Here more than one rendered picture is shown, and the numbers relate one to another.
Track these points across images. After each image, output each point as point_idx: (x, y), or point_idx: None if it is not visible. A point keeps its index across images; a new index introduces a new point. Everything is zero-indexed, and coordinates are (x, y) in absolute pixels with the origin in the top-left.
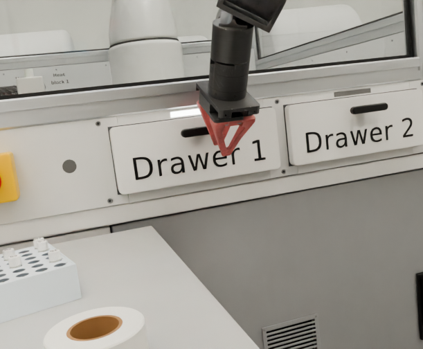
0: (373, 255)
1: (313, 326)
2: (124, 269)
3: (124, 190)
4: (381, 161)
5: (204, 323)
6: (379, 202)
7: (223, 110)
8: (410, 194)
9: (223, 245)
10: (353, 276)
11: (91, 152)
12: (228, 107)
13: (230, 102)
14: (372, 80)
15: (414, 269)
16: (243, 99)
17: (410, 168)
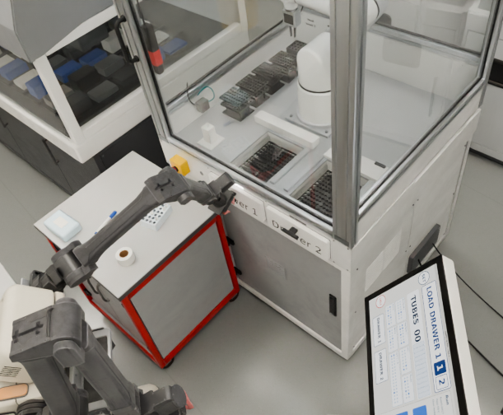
0: (309, 272)
1: (283, 270)
2: (177, 227)
3: None
4: None
5: (149, 263)
6: (314, 260)
7: (208, 208)
8: (328, 269)
9: (251, 225)
10: (300, 271)
11: (207, 174)
12: (211, 208)
13: (214, 206)
14: (306, 222)
15: (329, 291)
16: (219, 207)
17: (327, 262)
